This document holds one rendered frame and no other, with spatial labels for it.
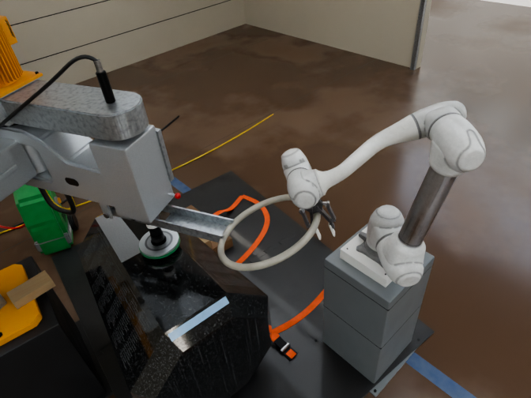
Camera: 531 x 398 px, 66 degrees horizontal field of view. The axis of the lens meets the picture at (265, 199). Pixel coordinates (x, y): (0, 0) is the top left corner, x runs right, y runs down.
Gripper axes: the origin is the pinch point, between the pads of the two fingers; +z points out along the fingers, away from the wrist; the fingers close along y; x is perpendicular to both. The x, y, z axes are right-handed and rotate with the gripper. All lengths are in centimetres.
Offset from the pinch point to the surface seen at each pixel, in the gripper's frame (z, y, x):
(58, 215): -6, 228, -96
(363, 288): 42.1, -4.7, -3.4
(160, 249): -5, 90, -11
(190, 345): 21, 70, 32
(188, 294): 9, 72, 11
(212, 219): -14, 53, -12
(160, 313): 7, 82, 23
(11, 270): -24, 173, 0
